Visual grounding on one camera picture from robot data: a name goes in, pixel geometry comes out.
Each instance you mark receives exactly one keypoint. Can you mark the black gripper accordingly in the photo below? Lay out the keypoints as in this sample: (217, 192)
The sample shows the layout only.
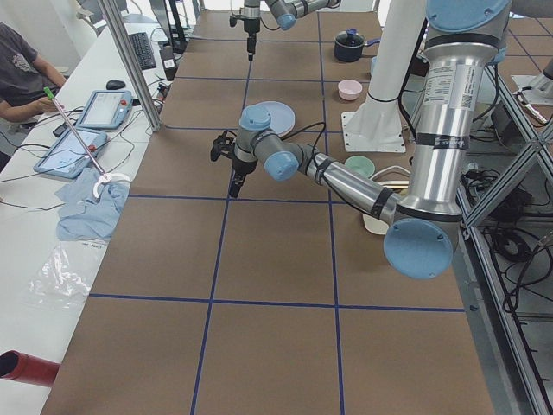
(243, 165)
(251, 27)

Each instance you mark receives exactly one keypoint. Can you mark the blue plate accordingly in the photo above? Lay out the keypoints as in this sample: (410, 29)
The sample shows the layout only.
(282, 116)

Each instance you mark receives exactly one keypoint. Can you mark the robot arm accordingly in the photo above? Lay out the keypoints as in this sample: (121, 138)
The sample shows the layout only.
(407, 141)
(285, 13)

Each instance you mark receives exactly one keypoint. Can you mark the cream plate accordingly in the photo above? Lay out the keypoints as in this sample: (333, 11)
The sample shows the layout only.
(284, 133)

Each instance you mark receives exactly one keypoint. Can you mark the dark blue pot with lid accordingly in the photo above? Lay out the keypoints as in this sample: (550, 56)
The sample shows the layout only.
(350, 44)

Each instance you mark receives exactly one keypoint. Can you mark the pink bowl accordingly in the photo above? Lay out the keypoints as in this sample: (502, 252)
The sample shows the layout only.
(349, 90)

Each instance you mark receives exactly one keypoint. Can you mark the black keyboard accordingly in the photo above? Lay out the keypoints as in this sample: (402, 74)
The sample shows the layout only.
(142, 49)

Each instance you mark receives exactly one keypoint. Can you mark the blue cup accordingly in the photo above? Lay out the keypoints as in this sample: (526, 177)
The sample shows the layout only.
(373, 65)

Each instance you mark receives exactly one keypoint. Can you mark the green bowl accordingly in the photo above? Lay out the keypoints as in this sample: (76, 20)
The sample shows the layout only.
(361, 164)

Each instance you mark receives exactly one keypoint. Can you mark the black computer mouse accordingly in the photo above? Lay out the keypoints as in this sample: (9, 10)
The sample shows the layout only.
(115, 85)

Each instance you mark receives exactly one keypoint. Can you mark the upper teach pendant tablet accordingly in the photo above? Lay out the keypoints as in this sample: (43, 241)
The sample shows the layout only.
(106, 109)

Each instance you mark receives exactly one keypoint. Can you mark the teach pendant tablet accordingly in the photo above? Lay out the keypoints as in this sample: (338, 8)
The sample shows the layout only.
(67, 158)
(106, 109)

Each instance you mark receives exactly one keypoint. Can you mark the cream toaster with bread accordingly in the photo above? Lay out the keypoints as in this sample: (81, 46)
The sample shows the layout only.
(372, 221)

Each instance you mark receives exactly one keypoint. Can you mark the light blue cloth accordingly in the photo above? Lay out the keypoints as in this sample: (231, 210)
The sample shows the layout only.
(85, 217)

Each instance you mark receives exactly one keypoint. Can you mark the lower teach pendant tablet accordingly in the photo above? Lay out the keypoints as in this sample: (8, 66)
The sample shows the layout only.
(67, 158)

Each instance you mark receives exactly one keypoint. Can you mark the clear plastic bag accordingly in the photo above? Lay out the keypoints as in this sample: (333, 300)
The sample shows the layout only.
(65, 279)

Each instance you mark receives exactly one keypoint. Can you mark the seated person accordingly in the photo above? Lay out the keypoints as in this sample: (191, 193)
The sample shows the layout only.
(24, 75)

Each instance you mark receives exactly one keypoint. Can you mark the red tube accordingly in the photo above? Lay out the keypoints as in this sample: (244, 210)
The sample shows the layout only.
(28, 369)

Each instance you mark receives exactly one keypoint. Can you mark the aluminium frame post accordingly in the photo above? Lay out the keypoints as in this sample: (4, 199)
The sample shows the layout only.
(118, 31)

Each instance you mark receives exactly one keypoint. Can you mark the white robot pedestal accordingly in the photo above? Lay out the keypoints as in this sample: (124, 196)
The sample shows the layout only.
(376, 126)

